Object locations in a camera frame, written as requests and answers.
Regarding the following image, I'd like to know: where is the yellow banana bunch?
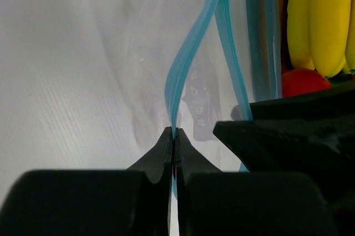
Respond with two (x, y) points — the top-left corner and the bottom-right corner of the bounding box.
(287, 0), (352, 78)

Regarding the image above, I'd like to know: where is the bright red apple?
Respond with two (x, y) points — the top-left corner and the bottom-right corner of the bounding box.
(282, 68), (333, 98)

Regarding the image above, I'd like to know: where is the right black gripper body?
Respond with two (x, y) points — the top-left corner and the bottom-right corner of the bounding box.
(213, 81), (354, 235)

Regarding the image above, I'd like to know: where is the clear zip top bag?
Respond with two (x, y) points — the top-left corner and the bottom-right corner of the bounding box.
(91, 0), (283, 236)

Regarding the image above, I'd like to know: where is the blue plastic fruit basket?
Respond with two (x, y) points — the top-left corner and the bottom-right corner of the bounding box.
(246, 0), (282, 102)

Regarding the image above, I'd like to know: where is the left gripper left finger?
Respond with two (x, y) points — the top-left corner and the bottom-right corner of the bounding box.
(128, 127), (173, 235)

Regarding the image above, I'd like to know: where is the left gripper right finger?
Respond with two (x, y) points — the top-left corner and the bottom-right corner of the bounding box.
(174, 128), (221, 235)

